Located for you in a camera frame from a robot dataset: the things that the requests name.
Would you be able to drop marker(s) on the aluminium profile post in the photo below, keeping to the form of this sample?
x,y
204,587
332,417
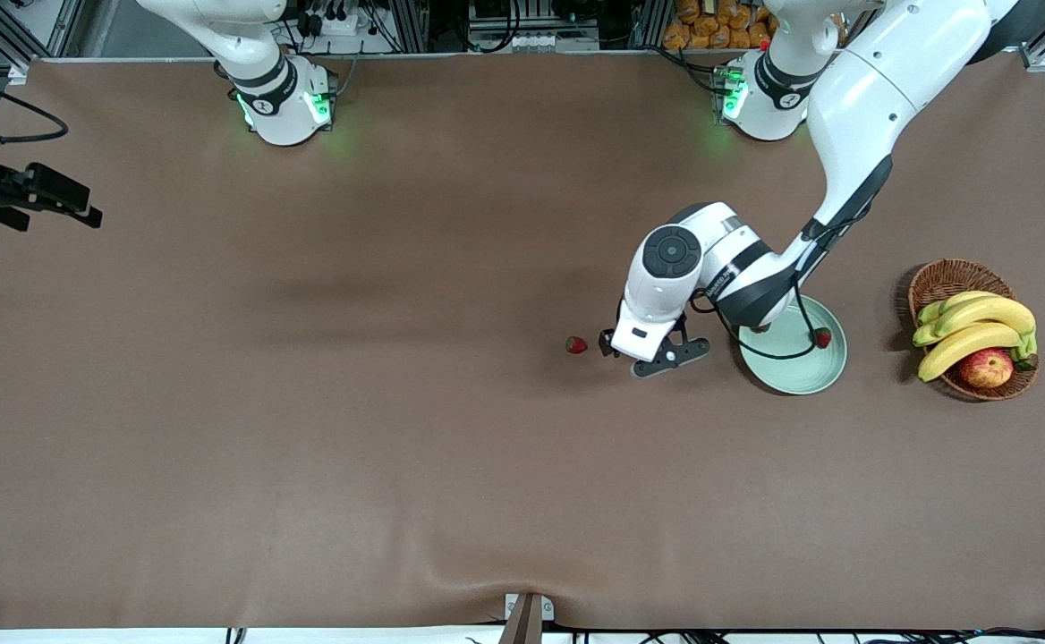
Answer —
x,y
413,18
652,18

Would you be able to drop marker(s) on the white power strip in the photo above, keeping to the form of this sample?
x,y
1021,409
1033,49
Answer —
x,y
339,22

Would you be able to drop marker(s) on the brown wicker basket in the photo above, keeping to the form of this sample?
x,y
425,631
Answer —
x,y
943,277

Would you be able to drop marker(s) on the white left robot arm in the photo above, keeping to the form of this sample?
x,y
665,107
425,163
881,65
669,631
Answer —
x,y
871,98

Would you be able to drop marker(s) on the red yellow apple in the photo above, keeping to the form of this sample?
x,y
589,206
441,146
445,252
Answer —
x,y
986,368

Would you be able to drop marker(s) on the yellow banana bunch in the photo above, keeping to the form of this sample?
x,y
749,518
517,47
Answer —
x,y
979,313

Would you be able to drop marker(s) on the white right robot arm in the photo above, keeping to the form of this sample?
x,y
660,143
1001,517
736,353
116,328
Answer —
x,y
281,107

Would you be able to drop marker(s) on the grey metal mount bracket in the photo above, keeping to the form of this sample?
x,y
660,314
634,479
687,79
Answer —
x,y
525,619

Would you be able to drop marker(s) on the pile of orange bread rolls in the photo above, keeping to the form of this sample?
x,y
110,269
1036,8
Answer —
x,y
715,22

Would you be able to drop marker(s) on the pale green round plate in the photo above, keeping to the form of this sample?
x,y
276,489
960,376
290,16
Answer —
x,y
800,376

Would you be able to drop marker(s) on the white connector block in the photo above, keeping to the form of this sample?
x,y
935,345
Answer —
x,y
531,41

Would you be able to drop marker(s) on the brown table cover mat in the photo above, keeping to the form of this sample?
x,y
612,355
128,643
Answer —
x,y
522,492

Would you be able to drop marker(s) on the aluminium frame structure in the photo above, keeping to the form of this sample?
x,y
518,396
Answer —
x,y
71,27

